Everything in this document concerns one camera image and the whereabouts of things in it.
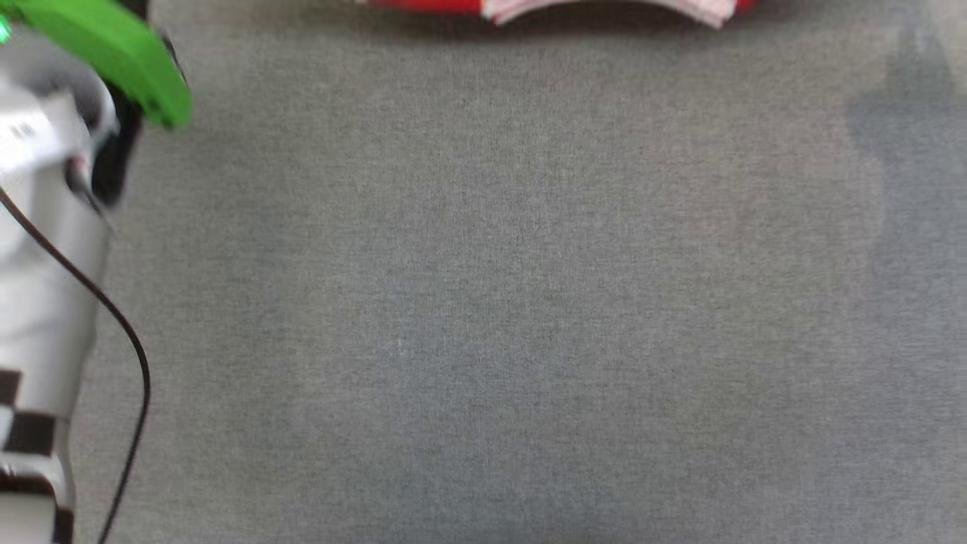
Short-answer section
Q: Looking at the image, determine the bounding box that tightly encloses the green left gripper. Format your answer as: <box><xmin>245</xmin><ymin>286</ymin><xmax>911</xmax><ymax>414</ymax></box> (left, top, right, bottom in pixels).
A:
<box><xmin>0</xmin><ymin>0</ymin><xmax>193</xmax><ymax>130</ymax></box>

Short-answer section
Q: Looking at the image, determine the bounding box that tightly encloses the red and white garment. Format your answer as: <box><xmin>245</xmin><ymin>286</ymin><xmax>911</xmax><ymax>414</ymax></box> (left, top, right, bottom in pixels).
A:
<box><xmin>354</xmin><ymin>0</ymin><xmax>758</xmax><ymax>29</ymax></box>

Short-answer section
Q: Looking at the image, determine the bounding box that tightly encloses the grey fabric padded surface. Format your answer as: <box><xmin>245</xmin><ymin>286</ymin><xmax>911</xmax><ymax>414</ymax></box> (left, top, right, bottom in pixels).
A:
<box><xmin>68</xmin><ymin>0</ymin><xmax>967</xmax><ymax>544</ymax></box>

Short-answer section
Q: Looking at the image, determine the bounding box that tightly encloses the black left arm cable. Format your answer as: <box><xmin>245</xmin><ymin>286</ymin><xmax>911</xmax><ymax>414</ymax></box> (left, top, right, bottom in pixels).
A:
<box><xmin>0</xmin><ymin>187</ymin><xmax>153</xmax><ymax>544</ymax></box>

